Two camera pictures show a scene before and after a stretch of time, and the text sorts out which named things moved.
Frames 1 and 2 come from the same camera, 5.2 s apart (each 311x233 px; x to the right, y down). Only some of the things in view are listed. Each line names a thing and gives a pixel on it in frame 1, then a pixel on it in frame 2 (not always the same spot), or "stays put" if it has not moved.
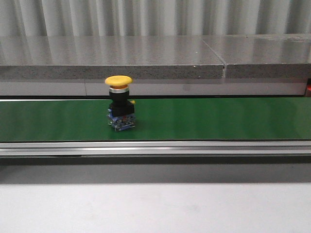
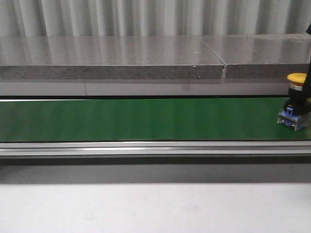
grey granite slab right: [280, 56] stays put
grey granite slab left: [78, 57] stays put
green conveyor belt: [249, 147] stays put
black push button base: [121, 111] -> [296, 110]
